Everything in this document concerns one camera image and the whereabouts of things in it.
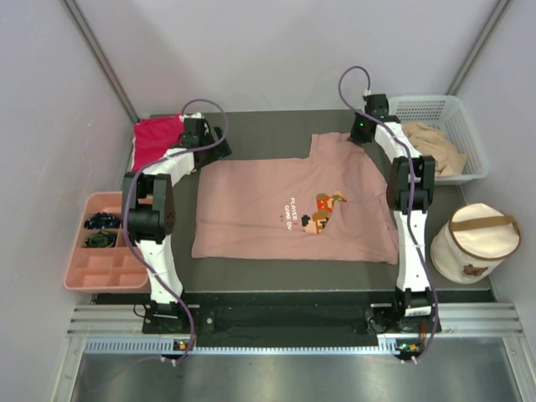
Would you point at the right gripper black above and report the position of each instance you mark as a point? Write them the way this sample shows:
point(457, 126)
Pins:
point(353, 136)

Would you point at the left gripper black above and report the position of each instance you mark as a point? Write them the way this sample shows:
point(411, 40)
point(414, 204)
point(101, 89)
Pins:
point(218, 152)

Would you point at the pink printed t shirt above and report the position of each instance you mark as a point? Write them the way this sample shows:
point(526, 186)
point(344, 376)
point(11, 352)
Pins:
point(330, 205)

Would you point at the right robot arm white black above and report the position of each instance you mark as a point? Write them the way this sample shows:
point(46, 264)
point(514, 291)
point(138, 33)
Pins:
point(409, 195)

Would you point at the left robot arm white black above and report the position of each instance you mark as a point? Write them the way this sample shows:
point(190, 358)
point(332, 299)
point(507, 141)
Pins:
point(148, 209)

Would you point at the folded red t shirt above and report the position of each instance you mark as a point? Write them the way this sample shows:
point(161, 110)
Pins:
point(153, 137)

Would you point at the white perforated plastic basket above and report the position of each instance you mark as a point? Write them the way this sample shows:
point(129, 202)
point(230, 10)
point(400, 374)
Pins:
point(448, 114)

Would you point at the beige crumpled t shirt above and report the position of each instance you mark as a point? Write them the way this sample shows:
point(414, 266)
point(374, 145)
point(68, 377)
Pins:
point(432, 142)

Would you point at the dark blue rolled sock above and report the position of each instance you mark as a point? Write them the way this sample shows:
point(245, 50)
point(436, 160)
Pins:
point(102, 220)

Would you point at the dark green rolled sock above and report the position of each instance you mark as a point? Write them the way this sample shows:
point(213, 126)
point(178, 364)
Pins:
point(102, 239)

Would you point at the pink compartment tray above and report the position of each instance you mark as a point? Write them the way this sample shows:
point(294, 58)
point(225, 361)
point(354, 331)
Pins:
point(104, 270)

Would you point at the cream round fabric bag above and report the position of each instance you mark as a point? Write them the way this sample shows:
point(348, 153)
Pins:
point(475, 240)

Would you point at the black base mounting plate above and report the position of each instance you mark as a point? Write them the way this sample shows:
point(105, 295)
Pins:
point(303, 319)

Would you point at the aluminium rail frame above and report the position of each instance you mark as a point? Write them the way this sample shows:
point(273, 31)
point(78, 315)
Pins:
point(480, 354)

